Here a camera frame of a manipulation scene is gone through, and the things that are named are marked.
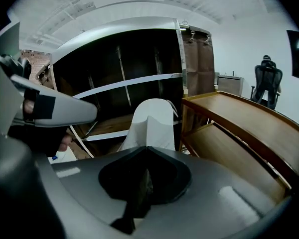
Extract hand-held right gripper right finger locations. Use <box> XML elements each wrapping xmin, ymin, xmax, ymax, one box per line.
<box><xmin>134</xmin><ymin>146</ymin><xmax>293</xmax><ymax>239</ymax></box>

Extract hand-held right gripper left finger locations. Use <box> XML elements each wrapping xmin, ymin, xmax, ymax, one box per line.
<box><xmin>34</xmin><ymin>146</ymin><xmax>148</xmax><ymax>239</ymax></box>

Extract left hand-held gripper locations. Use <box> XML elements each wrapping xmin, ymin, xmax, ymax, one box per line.
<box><xmin>0</xmin><ymin>21</ymin><xmax>98</xmax><ymax>138</ymax></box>

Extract steel and wood housekeeping cart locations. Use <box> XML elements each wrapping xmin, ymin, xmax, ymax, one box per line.
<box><xmin>34</xmin><ymin>16</ymin><xmax>216</xmax><ymax>159</ymax></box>

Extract wooden shelf unit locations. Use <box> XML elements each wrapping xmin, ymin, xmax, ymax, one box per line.
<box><xmin>179</xmin><ymin>91</ymin><xmax>299</xmax><ymax>204</ymax></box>

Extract grey low cabinet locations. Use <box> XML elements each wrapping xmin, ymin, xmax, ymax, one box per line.
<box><xmin>217</xmin><ymin>74</ymin><xmax>245</xmax><ymax>96</ymax></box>

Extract person's left hand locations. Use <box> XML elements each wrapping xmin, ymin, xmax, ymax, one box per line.
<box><xmin>8</xmin><ymin>100</ymin><xmax>74</xmax><ymax>158</ymax></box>

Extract black office chair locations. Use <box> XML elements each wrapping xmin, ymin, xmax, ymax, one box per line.
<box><xmin>250</xmin><ymin>55</ymin><xmax>284</xmax><ymax>111</ymax></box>

